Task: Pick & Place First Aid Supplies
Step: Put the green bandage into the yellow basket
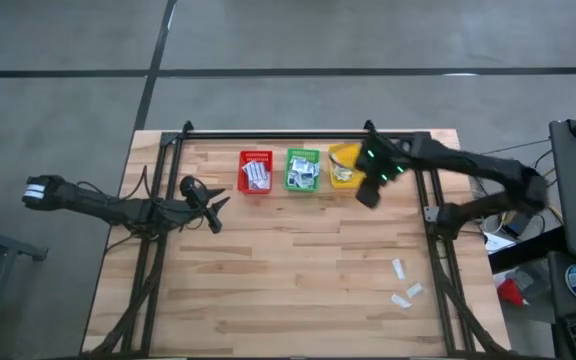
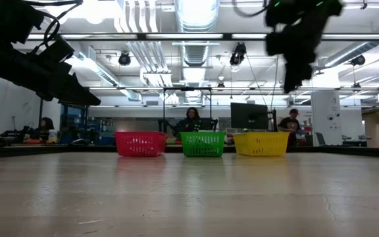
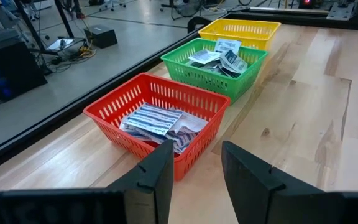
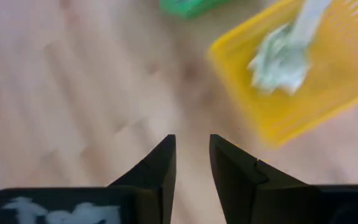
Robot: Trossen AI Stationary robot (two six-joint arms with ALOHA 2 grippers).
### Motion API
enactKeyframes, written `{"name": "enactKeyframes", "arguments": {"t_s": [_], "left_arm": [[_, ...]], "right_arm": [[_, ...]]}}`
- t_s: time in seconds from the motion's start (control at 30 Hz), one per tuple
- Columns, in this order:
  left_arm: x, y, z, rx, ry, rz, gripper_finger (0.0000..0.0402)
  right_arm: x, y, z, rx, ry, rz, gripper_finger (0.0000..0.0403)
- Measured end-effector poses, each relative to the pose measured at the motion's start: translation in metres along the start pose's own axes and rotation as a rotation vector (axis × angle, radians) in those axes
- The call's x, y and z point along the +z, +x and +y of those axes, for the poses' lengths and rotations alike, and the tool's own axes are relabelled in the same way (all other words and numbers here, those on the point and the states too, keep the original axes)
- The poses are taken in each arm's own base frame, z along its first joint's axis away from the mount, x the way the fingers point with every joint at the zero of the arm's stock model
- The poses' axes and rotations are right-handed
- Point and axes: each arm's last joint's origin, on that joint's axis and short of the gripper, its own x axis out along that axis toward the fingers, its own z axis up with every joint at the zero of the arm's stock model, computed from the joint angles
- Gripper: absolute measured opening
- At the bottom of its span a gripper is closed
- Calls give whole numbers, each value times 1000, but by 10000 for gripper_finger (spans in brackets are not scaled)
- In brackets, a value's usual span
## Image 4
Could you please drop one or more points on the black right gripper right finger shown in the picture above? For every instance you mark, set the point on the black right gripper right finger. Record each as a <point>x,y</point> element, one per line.
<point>247,196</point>

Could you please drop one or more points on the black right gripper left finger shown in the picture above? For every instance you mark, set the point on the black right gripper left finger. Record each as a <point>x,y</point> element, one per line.
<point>148,193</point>

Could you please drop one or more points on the yellow plastic basket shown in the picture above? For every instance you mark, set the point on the yellow plastic basket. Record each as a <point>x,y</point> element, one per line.
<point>337,77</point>

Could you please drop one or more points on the green plastic basket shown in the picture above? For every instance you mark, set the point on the green plastic basket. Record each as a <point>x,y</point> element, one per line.
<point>191,6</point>

